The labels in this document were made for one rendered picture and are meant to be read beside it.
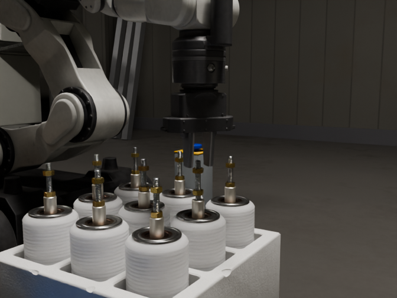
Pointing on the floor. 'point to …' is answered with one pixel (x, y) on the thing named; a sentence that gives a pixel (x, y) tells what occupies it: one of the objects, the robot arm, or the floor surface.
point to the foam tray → (23, 269)
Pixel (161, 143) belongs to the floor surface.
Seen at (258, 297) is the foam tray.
